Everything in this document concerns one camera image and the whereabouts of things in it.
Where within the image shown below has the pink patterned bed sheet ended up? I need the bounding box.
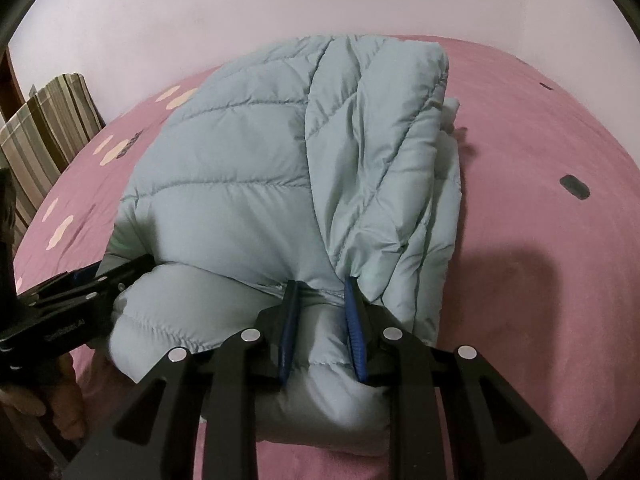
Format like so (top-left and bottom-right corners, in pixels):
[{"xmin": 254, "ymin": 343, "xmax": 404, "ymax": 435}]
[{"xmin": 12, "ymin": 35, "xmax": 640, "ymax": 480}]

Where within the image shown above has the striped pillow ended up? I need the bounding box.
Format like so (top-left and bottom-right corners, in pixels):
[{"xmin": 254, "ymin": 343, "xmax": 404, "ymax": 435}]
[
  {"xmin": 27, "ymin": 74, "xmax": 107, "ymax": 161},
  {"xmin": 0, "ymin": 99, "xmax": 68, "ymax": 251}
]

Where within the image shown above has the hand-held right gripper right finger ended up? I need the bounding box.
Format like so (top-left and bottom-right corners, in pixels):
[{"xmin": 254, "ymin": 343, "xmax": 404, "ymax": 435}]
[{"xmin": 343, "ymin": 275, "xmax": 589, "ymax": 480}]

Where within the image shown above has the brown wooden headboard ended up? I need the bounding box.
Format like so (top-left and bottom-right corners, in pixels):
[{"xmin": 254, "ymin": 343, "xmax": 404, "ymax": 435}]
[{"xmin": 6, "ymin": 44, "xmax": 26, "ymax": 107}]

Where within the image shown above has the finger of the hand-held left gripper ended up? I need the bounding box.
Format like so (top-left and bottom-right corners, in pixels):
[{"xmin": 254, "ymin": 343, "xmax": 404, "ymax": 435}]
[
  {"xmin": 35, "ymin": 254, "xmax": 157, "ymax": 312},
  {"xmin": 19, "ymin": 264, "xmax": 107, "ymax": 305}
]

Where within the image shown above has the person's left hand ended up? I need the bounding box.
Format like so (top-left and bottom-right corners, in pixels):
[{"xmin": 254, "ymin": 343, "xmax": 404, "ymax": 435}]
[{"xmin": 0, "ymin": 352, "xmax": 87, "ymax": 457}]

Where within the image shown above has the light blue puffer jacket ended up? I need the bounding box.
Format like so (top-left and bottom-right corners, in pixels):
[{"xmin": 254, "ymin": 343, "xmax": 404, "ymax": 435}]
[{"xmin": 107, "ymin": 34, "xmax": 463, "ymax": 458}]

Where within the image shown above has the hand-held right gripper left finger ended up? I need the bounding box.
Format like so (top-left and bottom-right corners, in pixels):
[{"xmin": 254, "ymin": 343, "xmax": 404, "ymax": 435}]
[{"xmin": 62, "ymin": 280, "xmax": 301, "ymax": 480}]

